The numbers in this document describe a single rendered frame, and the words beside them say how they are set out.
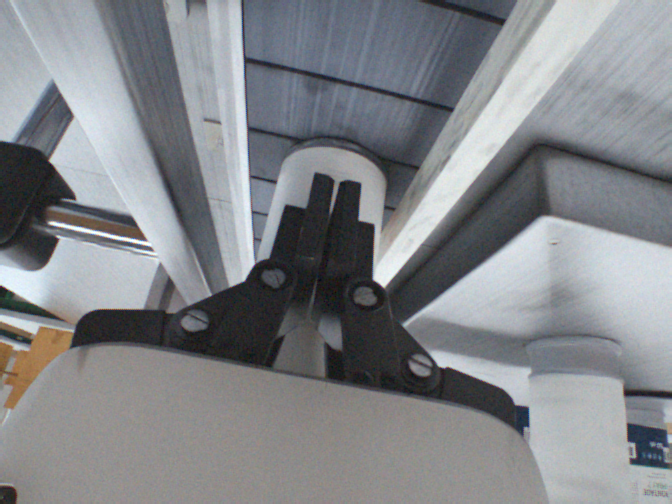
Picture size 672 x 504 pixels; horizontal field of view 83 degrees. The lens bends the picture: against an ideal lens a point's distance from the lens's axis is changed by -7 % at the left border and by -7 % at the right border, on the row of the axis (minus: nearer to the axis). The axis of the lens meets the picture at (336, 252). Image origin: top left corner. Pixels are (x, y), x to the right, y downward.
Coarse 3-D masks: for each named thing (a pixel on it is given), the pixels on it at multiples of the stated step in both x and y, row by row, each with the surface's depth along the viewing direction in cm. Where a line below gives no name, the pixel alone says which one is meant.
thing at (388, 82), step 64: (256, 0) 12; (320, 0) 12; (384, 0) 12; (448, 0) 11; (512, 0) 11; (256, 64) 15; (320, 64) 14; (384, 64) 14; (448, 64) 13; (256, 128) 18; (320, 128) 17; (384, 128) 17; (256, 192) 23; (256, 256) 31
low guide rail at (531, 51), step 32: (544, 0) 8; (576, 0) 7; (608, 0) 7; (512, 32) 9; (544, 32) 8; (576, 32) 8; (512, 64) 9; (544, 64) 9; (480, 96) 11; (512, 96) 10; (448, 128) 13; (480, 128) 11; (512, 128) 11; (448, 160) 13; (480, 160) 12; (416, 192) 16; (448, 192) 14; (416, 224) 16; (384, 256) 19
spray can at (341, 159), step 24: (312, 144) 18; (336, 144) 17; (288, 168) 18; (312, 168) 17; (336, 168) 17; (360, 168) 17; (384, 168) 19; (288, 192) 17; (336, 192) 16; (384, 192) 19; (360, 216) 16; (264, 240) 17; (288, 336) 14; (312, 336) 14; (288, 360) 13; (312, 360) 14
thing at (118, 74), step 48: (48, 0) 4; (96, 0) 4; (144, 0) 5; (48, 48) 5; (96, 48) 4; (144, 48) 5; (96, 96) 5; (144, 96) 5; (96, 144) 6; (144, 144) 6; (192, 144) 8; (144, 192) 7; (192, 192) 9; (192, 240) 9; (192, 288) 13
